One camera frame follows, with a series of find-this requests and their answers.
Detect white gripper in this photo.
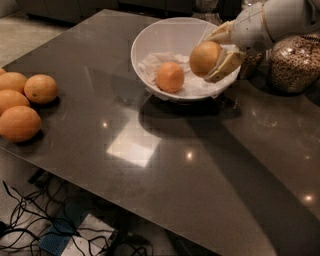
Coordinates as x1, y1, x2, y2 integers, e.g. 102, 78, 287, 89
204, 3, 273, 83

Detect orange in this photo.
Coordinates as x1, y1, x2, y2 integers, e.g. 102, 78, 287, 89
0, 68, 7, 75
0, 106, 42, 143
0, 90, 30, 116
24, 74, 58, 105
0, 72, 27, 93
189, 41, 222, 78
156, 62, 184, 93

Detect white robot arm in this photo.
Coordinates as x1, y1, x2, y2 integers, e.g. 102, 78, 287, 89
205, 0, 320, 83

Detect white paper towel in bowl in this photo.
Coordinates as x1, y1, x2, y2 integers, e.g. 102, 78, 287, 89
136, 52, 239, 100

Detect white bowl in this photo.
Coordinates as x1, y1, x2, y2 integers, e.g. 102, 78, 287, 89
130, 17, 242, 103

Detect glass jar of nuts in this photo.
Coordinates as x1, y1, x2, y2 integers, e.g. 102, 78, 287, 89
238, 53, 263, 79

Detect glass jar background left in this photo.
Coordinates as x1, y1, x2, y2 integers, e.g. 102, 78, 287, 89
192, 0, 222, 25

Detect glass jar of grains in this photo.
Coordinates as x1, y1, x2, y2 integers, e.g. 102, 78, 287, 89
268, 34, 320, 94

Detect orange on table front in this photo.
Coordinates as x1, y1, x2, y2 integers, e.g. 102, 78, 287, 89
0, 106, 42, 143

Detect blue power strip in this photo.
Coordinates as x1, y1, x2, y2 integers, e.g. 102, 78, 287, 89
39, 202, 88, 256

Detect black cables on floor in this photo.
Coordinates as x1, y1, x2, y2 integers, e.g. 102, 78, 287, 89
0, 169, 154, 256

